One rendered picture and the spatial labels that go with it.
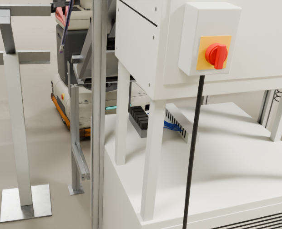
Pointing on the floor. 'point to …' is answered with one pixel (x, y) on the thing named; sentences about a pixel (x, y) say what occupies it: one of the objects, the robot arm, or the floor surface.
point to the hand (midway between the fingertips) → (66, 24)
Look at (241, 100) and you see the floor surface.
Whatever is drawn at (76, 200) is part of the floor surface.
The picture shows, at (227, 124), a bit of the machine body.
